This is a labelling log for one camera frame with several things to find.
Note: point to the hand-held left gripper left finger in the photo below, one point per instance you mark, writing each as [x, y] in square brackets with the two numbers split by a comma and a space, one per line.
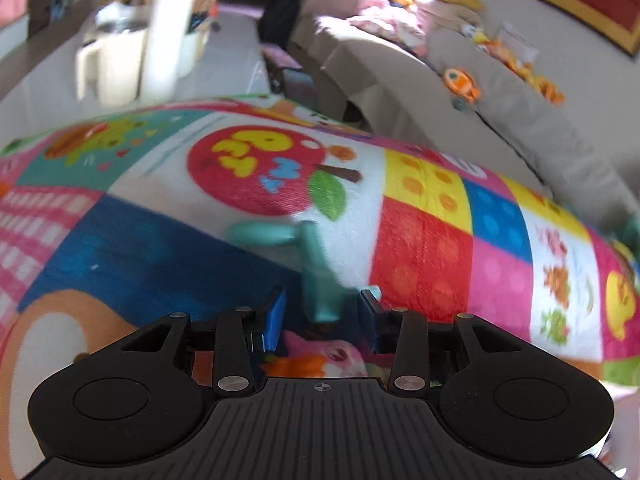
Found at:
[273, 322]

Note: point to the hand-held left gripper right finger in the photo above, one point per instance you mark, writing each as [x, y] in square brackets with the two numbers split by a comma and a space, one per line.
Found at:
[369, 325]

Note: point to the teal plastic toy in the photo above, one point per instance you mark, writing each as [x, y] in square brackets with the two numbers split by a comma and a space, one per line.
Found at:
[315, 265]

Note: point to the colourful printed play mat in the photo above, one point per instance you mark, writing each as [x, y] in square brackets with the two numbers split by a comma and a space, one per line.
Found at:
[425, 240]

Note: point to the small purple stool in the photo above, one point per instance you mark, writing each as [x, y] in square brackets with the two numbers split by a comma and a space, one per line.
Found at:
[290, 72]

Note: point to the beige sofa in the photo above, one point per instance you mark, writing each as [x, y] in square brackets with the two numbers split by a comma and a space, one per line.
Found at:
[400, 75]

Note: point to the orange fish plush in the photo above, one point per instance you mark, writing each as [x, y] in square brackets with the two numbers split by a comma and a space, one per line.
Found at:
[460, 82]

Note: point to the white jug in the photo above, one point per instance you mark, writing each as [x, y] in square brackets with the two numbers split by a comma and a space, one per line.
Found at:
[117, 70]

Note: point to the white thermos bottle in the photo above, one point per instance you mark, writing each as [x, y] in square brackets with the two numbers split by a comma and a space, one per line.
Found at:
[167, 45]

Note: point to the yellow orange plush toy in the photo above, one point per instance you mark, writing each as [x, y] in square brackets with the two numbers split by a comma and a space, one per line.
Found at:
[525, 67]

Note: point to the pink clothes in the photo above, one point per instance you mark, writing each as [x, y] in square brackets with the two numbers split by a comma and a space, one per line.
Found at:
[395, 25]

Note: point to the large red gold framed picture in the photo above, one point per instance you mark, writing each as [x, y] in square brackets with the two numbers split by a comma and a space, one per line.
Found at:
[595, 5]

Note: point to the white paper wall note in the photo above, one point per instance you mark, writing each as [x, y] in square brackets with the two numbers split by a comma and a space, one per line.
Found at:
[517, 42]

